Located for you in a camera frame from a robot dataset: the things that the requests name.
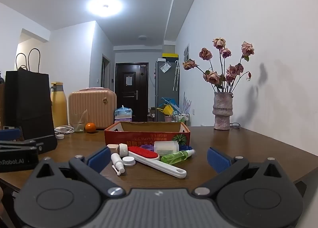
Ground side room door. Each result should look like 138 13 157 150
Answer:
101 54 111 90

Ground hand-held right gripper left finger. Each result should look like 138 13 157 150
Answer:
34 146 126 197

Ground blue folding rack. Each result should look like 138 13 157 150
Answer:
159 97 180 109

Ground purple artificial flowers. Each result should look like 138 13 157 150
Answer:
182 91 192 114

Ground blue tissue pack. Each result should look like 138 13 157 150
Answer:
114 105 133 119

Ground clear white plastic box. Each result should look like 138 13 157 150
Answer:
154 140 179 156

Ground round ceiling lamp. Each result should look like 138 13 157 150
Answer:
87 0 124 17

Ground red white lint brush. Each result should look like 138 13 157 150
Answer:
128 146 187 178

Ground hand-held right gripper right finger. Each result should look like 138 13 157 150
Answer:
194 147 287 196

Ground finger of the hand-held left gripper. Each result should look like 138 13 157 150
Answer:
0 139 45 154
0 128 23 142

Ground yellow thermos bottle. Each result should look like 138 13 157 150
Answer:
50 82 68 128

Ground glass cup with straw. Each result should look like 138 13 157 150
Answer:
73 109 88 133

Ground dried pink roses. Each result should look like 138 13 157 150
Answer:
182 37 255 93

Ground grey refrigerator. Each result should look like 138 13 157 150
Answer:
155 60 180 122

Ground green packet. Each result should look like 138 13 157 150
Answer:
161 149 196 165

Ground black paper bag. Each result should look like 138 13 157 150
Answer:
4 47 58 154

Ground white nasal spray bottle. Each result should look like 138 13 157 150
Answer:
111 153 125 176

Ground red cardboard box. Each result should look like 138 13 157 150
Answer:
104 122 191 149

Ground wire storage cart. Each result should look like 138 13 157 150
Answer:
172 111 191 127

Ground dark entrance door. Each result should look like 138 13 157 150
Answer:
115 62 149 122

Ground pink ribbed suitcase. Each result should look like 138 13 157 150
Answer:
68 87 117 129

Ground folded white umbrella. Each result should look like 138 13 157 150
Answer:
173 60 180 92

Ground grey ceramic vase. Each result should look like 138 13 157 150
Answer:
212 91 234 130

